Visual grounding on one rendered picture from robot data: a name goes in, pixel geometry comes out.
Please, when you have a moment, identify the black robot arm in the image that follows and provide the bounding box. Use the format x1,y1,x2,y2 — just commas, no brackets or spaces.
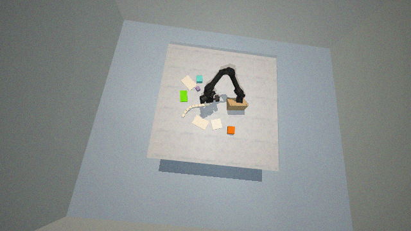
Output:
200,67,245,103

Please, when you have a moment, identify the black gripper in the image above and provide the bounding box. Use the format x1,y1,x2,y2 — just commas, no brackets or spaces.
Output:
206,95,220,103

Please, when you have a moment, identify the green flat bar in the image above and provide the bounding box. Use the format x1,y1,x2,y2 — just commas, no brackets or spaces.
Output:
180,90,188,102

